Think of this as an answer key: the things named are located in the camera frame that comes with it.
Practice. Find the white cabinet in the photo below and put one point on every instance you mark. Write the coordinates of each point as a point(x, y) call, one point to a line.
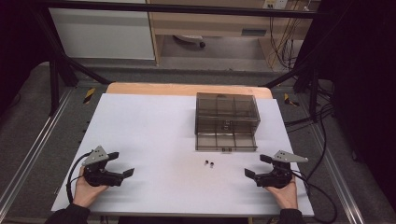
point(102, 34)

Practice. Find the yellow black tape strip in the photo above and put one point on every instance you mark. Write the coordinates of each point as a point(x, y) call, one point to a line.
point(290, 100)
point(89, 95)

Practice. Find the black metal frame bar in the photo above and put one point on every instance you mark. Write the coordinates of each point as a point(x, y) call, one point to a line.
point(186, 8)

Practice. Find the transparent grey drawer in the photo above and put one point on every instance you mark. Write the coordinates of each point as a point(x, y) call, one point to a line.
point(225, 141)

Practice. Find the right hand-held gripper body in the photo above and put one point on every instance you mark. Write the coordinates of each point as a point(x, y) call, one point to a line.
point(277, 179)

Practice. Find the office chair base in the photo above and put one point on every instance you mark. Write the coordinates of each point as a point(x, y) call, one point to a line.
point(190, 38)

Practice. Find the white table board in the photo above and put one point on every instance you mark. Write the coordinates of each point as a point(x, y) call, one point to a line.
point(155, 130)

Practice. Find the wooden desk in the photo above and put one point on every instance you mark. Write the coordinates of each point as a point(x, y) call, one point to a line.
point(211, 23)

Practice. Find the person's right hand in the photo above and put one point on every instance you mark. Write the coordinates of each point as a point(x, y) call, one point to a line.
point(287, 196)

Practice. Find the transparent grey storage box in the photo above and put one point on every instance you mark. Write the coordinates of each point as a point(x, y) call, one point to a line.
point(227, 107)

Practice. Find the person's left hand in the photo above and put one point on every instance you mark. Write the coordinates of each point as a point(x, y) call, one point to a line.
point(83, 193)

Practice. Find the black curtain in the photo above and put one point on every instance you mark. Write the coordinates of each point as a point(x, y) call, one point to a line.
point(18, 46)
point(367, 93)

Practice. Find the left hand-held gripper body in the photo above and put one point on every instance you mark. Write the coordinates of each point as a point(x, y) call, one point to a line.
point(99, 179)

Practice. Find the black metal stand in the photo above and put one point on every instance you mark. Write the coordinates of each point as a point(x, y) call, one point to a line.
point(59, 67)
point(313, 87)

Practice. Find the aluminium floor rail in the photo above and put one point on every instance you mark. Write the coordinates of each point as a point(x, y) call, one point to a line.
point(339, 177)
point(34, 146)

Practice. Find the wall power outlet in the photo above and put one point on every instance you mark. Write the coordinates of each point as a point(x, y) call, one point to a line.
point(275, 3)

